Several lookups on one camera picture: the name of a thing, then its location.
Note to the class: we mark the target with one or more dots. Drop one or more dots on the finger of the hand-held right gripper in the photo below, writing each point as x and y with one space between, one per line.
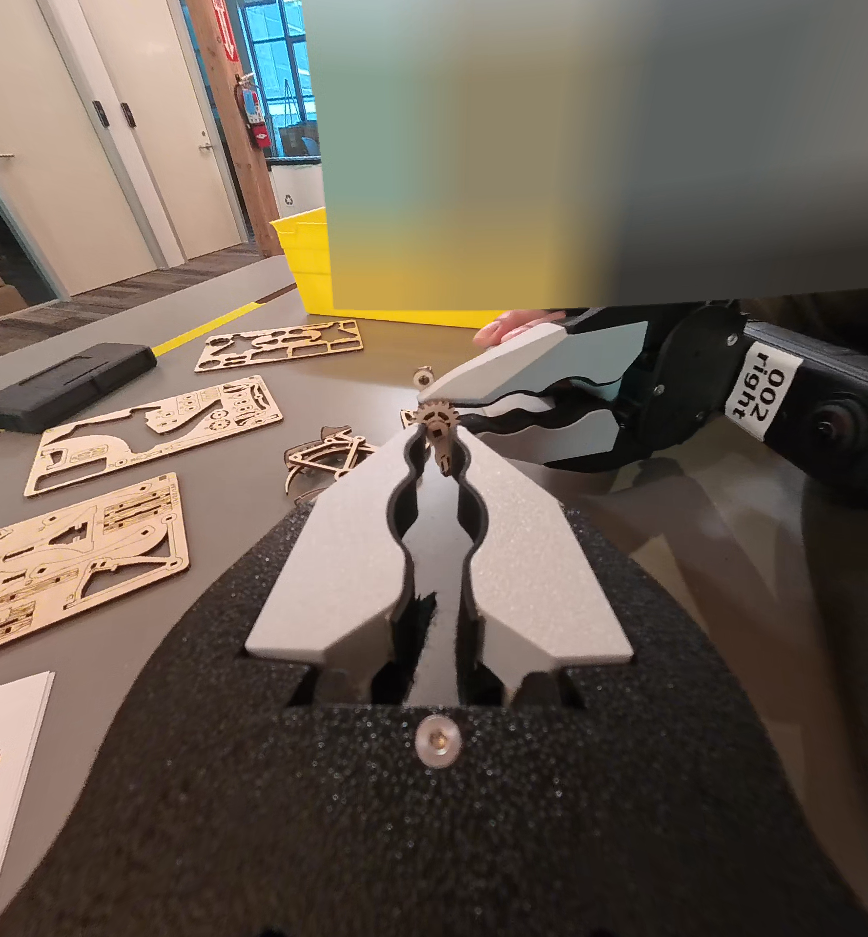
588 439
507 366

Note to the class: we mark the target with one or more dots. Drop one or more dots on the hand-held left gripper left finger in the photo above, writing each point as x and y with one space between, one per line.
331 571

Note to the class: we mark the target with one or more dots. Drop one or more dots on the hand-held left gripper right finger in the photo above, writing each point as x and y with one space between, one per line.
544 578

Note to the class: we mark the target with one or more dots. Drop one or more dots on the small wooden gear assembly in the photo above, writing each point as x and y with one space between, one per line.
438 421

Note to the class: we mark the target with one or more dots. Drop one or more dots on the star-cutout wooden parts sheet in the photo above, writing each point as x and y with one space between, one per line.
221 355

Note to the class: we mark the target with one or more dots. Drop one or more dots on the large slotted wooden parts sheet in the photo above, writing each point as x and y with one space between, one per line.
53 564

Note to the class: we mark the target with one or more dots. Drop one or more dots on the curved-cutout wooden parts sheet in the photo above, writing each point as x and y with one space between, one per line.
60 454

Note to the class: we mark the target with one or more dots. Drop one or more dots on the person's right hand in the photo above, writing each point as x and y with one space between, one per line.
511 326

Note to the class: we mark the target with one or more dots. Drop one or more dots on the small flat wooden piece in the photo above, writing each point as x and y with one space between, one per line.
409 419

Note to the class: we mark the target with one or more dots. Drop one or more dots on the yellow plastic bin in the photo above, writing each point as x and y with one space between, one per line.
306 256

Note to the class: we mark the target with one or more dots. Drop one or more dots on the yellow tape strip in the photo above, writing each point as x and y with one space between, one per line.
207 328

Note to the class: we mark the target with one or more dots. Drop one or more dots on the white recycling bin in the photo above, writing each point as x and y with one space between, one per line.
295 187

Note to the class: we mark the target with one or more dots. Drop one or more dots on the black plastic case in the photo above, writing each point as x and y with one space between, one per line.
53 388

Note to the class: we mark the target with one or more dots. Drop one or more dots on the wooden pillar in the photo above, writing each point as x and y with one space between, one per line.
229 183

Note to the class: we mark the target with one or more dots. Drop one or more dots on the red fire extinguisher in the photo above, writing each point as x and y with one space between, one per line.
252 110

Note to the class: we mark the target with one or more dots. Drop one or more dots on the white instruction booklet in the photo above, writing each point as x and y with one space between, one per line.
2 790

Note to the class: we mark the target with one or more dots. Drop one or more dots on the white door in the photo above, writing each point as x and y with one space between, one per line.
170 110
46 110

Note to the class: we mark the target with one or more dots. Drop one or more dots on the black door card reader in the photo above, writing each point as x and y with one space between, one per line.
98 113
128 116

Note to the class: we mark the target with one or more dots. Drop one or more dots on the wooden model frame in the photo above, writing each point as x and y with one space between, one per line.
331 452

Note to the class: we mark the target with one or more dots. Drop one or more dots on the red wall sign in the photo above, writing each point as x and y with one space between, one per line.
225 29

